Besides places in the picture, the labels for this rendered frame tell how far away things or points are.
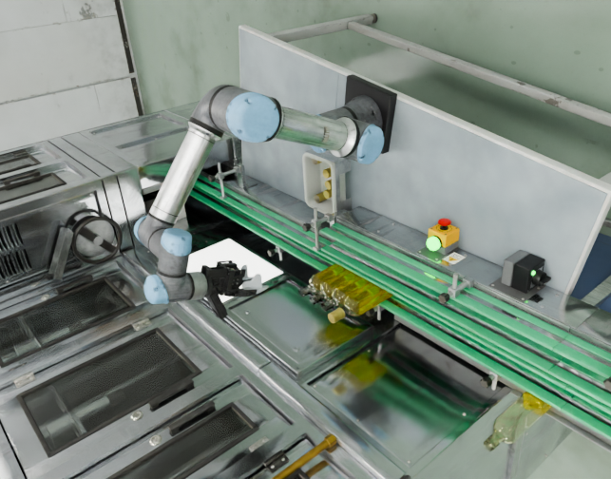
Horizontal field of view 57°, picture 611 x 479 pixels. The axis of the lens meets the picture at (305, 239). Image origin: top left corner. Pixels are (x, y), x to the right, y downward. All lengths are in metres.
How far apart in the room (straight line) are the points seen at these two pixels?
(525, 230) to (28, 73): 4.27
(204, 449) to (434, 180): 1.06
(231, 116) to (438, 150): 0.69
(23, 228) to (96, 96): 3.05
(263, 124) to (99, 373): 1.05
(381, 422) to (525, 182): 0.78
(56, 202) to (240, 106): 1.26
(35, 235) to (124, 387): 0.83
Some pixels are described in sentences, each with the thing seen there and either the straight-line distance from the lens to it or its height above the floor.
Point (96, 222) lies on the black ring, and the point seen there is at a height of 1.47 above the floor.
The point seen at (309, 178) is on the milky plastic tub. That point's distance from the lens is 2.17.
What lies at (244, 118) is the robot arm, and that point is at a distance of 1.36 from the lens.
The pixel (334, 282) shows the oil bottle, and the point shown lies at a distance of 1.89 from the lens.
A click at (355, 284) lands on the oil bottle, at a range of 1.87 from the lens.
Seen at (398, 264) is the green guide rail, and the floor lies 0.94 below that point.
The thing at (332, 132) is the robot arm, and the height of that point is 1.09.
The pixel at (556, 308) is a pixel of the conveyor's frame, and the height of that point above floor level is 0.84.
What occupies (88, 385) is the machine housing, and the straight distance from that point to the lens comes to 1.99.
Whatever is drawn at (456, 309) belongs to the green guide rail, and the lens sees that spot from 1.73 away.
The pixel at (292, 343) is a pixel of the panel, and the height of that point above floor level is 1.24.
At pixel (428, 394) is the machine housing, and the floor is 1.07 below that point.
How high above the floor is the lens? 2.07
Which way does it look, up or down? 32 degrees down
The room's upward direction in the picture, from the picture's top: 115 degrees counter-clockwise
